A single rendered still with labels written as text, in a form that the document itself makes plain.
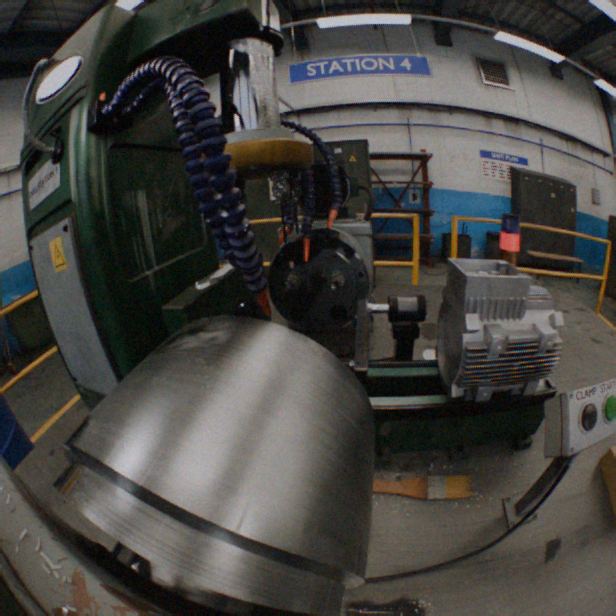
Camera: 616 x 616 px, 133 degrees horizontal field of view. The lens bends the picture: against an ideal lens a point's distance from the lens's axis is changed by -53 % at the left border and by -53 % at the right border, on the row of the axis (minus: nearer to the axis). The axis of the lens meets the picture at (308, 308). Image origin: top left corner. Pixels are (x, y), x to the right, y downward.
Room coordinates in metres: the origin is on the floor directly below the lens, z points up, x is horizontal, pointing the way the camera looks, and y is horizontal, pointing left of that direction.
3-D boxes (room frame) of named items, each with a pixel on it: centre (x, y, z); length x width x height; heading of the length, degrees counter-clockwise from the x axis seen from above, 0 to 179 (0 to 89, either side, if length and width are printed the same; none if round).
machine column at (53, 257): (0.47, 0.27, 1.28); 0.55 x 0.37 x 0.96; 78
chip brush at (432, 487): (0.22, -0.16, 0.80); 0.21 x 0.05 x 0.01; 72
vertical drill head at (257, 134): (0.43, 0.06, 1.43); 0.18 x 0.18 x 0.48
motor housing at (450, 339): (0.34, -0.33, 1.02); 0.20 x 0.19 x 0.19; 77
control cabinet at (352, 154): (3.72, -0.64, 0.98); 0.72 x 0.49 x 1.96; 73
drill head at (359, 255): (0.75, -0.05, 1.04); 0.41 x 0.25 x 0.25; 168
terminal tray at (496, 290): (0.35, -0.29, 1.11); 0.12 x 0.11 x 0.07; 77
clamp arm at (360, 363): (0.42, -0.09, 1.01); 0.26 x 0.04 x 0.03; 168
